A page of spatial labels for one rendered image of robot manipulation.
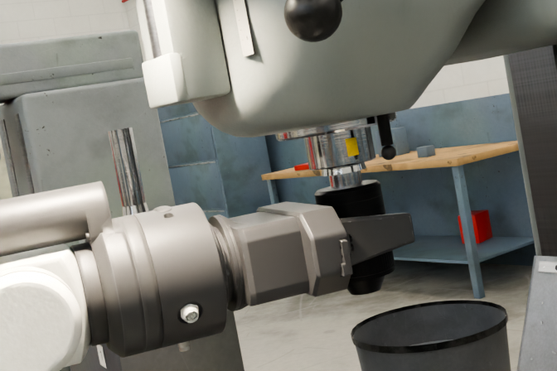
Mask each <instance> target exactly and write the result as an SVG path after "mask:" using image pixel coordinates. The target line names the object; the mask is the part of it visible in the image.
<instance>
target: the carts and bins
mask: <svg viewBox="0 0 557 371"><path fill-rule="evenodd" d="M505 315H506V316H505ZM507 321H508V317H507V313H506V309H505V308H504V307H502V306H500V305H497V304H495V303H492V302H487V301H471V300H455V301H434V302H428V303H421V304H417V305H412V306H404V307H400V308H397V309H394V310H390V311H386V312H383V313H380V314H378V315H375V316H372V317H370V318H368V319H365V320H364V321H362V322H361V323H359V324H357V325H356V326H355V327H354V328H353V329H352V331H351V340H352V342H353V344H354V345H355V346H356V352H357V355H358V359H359V362H360V366H361V371H511V362H510V354H509V346H508V338H507V329H506V323H507ZM352 337H353V338H352Z"/></svg>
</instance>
